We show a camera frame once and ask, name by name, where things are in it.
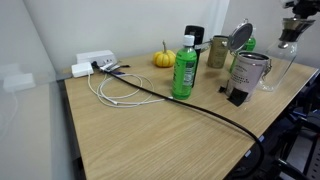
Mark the green tea bottle white cap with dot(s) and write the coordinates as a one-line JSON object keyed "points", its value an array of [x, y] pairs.
{"points": [[184, 69]]}

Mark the white power strip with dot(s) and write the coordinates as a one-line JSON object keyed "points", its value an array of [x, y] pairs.
{"points": [[101, 57]]}

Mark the gold cylindrical tin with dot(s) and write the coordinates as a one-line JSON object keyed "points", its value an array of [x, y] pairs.
{"points": [[218, 51]]}

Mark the black rectangular device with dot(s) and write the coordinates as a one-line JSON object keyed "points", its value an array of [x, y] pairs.
{"points": [[198, 33]]}

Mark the black tape patch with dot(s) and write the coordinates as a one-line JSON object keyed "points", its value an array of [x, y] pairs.
{"points": [[237, 97]]}

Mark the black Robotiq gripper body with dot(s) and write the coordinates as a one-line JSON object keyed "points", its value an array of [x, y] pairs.
{"points": [[302, 8]]}

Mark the small yellow pumpkin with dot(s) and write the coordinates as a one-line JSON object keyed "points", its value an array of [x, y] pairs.
{"points": [[165, 58]]}

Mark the silver clip-top canister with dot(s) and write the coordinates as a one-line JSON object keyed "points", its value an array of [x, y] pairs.
{"points": [[249, 66]]}

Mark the glass coffee carafe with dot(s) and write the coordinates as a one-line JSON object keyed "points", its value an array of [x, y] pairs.
{"points": [[281, 55]]}

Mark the white power adapter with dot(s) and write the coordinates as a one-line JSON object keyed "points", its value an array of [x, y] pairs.
{"points": [[82, 69]]}

